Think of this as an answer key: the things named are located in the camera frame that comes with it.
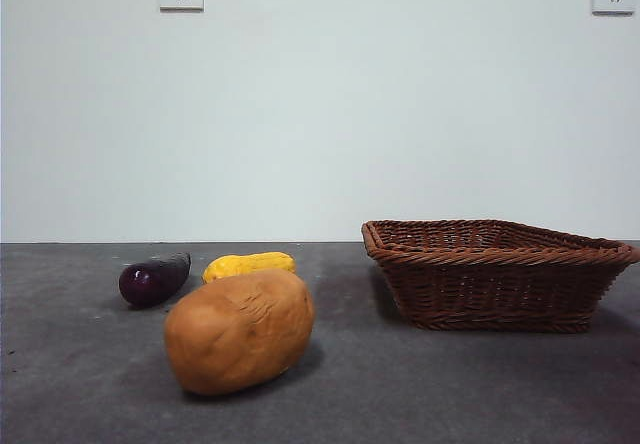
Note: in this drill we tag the purple eggplant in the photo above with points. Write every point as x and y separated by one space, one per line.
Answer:
150 284

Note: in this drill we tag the yellow corn cob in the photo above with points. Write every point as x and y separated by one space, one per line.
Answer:
250 263

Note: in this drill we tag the brown potato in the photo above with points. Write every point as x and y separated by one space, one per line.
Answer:
240 334

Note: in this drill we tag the brown wicker basket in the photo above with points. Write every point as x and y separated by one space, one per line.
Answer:
500 289

